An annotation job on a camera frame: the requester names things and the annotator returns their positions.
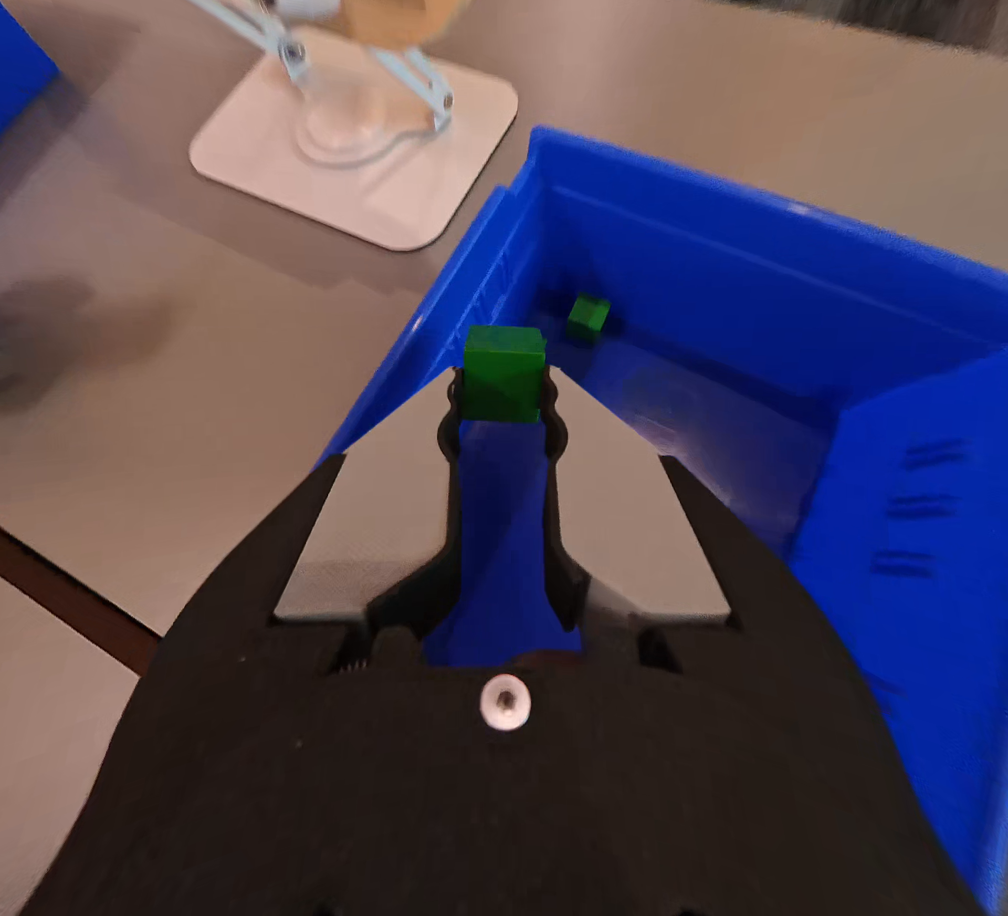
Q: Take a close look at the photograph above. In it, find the blue plastic bin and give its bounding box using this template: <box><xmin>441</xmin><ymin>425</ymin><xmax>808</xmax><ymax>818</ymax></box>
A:
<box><xmin>313</xmin><ymin>126</ymin><xmax>1008</xmax><ymax>916</ymax></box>
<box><xmin>0</xmin><ymin>1</ymin><xmax>61</xmax><ymax>137</ymax></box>

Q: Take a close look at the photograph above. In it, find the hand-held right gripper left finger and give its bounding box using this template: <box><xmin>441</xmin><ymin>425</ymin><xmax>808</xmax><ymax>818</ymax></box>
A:
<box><xmin>271</xmin><ymin>367</ymin><xmax>466</xmax><ymax>633</ymax></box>

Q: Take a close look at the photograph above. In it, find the wooden board document stand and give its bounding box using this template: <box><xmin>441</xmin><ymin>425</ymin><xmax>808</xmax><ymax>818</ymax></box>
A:
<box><xmin>102</xmin><ymin>0</ymin><xmax>521</xmax><ymax>253</ymax></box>

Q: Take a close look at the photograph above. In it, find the green wooden cube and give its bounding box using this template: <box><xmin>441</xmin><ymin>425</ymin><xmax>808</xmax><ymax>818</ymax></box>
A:
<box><xmin>462</xmin><ymin>325</ymin><xmax>548</xmax><ymax>426</ymax></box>
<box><xmin>565</xmin><ymin>292</ymin><xmax>613</xmax><ymax>342</ymax></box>

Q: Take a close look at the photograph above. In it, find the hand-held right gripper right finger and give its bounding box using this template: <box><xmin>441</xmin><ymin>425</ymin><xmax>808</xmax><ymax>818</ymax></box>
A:
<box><xmin>540</xmin><ymin>365</ymin><xmax>732</xmax><ymax>633</ymax></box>

